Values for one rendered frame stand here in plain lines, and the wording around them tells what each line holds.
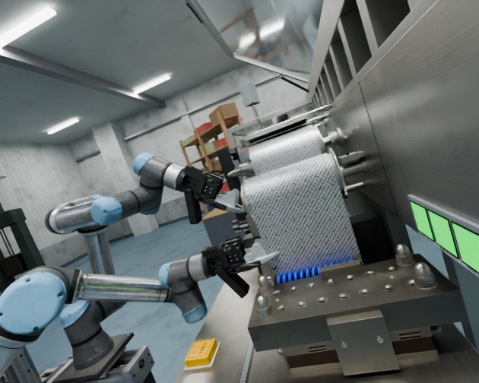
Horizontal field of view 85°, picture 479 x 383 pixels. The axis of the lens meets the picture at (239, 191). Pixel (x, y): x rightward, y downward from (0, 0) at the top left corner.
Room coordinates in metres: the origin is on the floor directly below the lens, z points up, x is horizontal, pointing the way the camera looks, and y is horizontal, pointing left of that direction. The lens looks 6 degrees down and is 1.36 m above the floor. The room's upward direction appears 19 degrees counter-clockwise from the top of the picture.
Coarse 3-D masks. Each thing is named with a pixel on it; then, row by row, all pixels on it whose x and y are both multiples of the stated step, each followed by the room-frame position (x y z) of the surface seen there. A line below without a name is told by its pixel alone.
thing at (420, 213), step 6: (414, 204) 0.40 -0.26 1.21; (414, 210) 0.41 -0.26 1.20; (420, 210) 0.39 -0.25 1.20; (414, 216) 0.42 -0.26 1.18; (420, 216) 0.39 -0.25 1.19; (426, 216) 0.37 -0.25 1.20; (420, 222) 0.40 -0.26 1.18; (426, 222) 0.38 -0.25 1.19; (420, 228) 0.41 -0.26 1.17; (426, 228) 0.38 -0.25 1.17; (426, 234) 0.39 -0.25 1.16
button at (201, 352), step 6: (198, 342) 0.70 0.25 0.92; (204, 342) 0.69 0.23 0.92; (210, 342) 0.68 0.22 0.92; (216, 342) 0.69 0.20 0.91; (192, 348) 0.69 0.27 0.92; (198, 348) 0.68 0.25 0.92; (204, 348) 0.67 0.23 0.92; (210, 348) 0.66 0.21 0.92; (216, 348) 0.68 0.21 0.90; (192, 354) 0.66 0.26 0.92; (198, 354) 0.65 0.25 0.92; (204, 354) 0.64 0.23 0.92; (210, 354) 0.64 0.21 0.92; (186, 360) 0.65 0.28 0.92; (192, 360) 0.64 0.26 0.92; (198, 360) 0.64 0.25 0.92; (204, 360) 0.63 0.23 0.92; (210, 360) 0.64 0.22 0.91; (186, 366) 0.65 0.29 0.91; (192, 366) 0.64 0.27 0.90
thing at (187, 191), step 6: (186, 192) 0.78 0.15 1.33; (192, 192) 0.78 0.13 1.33; (186, 198) 0.78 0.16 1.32; (192, 198) 0.78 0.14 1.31; (186, 204) 0.78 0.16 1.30; (192, 204) 0.78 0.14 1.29; (198, 204) 0.81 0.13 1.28; (192, 210) 0.78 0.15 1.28; (198, 210) 0.80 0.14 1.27; (192, 216) 0.78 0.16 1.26; (198, 216) 0.79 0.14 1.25; (192, 222) 0.78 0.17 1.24; (198, 222) 0.79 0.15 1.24
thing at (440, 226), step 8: (432, 216) 0.35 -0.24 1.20; (432, 224) 0.36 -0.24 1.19; (440, 224) 0.33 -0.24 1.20; (448, 224) 0.31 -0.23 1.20; (440, 232) 0.34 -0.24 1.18; (448, 232) 0.32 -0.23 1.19; (440, 240) 0.35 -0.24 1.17; (448, 240) 0.32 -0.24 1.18; (448, 248) 0.33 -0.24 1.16; (456, 256) 0.31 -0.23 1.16
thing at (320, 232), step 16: (304, 208) 0.67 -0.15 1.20; (320, 208) 0.66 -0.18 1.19; (336, 208) 0.65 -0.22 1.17; (256, 224) 0.70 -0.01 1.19; (272, 224) 0.69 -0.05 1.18; (288, 224) 0.68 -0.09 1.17; (304, 224) 0.67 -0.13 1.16; (320, 224) 0.66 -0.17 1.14; (336, 224) 0.65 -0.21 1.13; (272, 240) 0.70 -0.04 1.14; (288, 240) 0.69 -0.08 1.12; (304, 240) 0.67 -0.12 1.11; (320, 240) 0.66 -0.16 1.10; (336, 240) 0.65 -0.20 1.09; (352, 240) 0.65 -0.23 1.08; (288, 256) 0.69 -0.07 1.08; (304, 256) 0.68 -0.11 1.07; (320, 256) 0.67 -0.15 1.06; (336, 256) 0.66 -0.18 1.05; (352, 256) 0.65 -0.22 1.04; (288, 272) 0.69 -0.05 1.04
